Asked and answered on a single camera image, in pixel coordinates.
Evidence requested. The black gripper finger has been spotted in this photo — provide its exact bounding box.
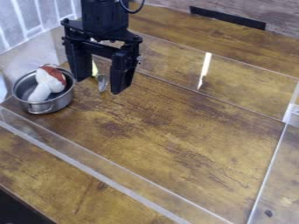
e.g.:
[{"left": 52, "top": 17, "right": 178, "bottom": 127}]
[
  {"left": 109, "top": 52, "right": 136, "bottom": 95},
  {"left": 64, "top": 42, "right": 92, "bottom": 81}
]

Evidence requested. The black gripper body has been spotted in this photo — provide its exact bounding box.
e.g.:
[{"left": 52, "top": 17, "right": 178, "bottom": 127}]
[{"left": 61, "top": 19, "right": 142, "bottom": 60}]

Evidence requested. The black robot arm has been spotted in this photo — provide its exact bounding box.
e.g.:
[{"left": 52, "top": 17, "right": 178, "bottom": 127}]
[{"left": 60, "top": 0, "right": 142, "bottom": 95}]

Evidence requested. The plush mushroom toy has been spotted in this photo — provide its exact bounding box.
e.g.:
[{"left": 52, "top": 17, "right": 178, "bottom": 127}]
[{"left": 28, "top": 66, "right": 66, "bottom": 102}]

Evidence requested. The small silver metal pot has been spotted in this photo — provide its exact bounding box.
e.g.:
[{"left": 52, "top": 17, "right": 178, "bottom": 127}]
[{"left": 13, "top": 67, "right": 74, "bottom": 115}]

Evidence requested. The clear acrylic barrier panel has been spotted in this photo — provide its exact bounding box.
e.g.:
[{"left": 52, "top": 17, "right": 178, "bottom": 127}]
[{"left": 0, "top": 106, "right": 232, "bottom": 224}]

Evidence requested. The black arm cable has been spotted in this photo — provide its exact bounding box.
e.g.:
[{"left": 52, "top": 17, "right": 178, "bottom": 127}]
[{"left": 117, "top": 0, "right": 145, "bottom": 15}]

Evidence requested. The black wall strip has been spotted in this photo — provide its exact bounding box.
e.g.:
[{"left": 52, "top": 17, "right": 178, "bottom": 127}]
[{"left": 189, "top": 6, "right": 267, "bottom": 31}]

